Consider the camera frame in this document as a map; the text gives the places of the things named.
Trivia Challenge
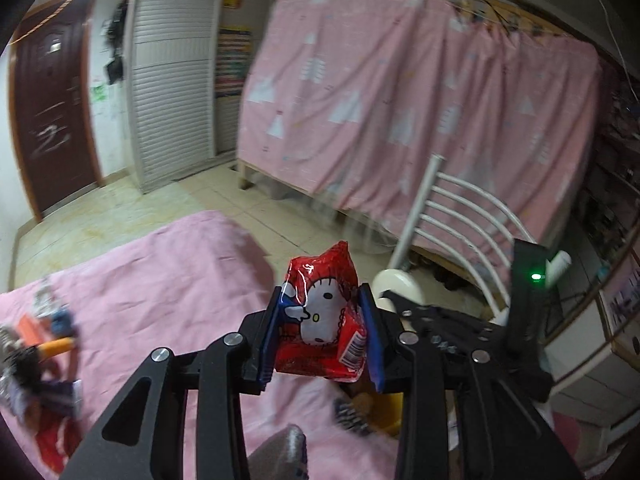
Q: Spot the beige knit hat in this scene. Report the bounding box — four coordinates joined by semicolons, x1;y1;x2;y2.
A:
1;325;41;415

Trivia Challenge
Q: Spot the white louvered wardrobe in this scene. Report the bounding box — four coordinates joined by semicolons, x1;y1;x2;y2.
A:
124;0;252;195

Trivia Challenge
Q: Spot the red hello kitty snack bag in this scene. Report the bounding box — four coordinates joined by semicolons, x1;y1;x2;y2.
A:
274;240;368;382

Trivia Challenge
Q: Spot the purple striped sock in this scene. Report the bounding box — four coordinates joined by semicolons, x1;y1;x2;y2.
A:
39;379;82;419

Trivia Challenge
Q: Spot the blue crumpled cloth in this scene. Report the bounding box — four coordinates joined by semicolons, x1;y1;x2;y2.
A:
50;309;76;338

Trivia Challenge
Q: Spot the black hanging bag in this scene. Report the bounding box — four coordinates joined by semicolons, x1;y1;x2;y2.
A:
104;55;124;86

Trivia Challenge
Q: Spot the pink patterned bunk curtain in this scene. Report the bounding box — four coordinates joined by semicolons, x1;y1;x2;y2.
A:
238;0;601;246

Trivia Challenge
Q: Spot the dark brown door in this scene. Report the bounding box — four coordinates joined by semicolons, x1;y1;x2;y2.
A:
9;0;103;220

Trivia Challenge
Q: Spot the orange box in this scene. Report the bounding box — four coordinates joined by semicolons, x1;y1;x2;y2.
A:
16;314;44;347

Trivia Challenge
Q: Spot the white crumpled tissue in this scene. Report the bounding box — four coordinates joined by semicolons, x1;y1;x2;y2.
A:
32;276;63;318

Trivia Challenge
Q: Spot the white metal chair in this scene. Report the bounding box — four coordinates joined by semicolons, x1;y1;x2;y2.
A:
375;154;574;324

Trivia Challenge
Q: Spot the colourful wall poster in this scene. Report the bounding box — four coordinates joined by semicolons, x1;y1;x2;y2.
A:
214;27;253;98

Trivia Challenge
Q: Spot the pink bed sheet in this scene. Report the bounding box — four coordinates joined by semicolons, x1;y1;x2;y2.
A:
1;211;398;479

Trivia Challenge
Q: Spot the red knit garment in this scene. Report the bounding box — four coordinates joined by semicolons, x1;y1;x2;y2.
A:
35;410;82;474

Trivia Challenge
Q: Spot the yellow orange tube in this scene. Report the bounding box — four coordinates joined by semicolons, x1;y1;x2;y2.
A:
37;337;76;362

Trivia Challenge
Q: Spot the white gloved hand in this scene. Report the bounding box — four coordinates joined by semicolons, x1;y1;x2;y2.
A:
247;425;309;480

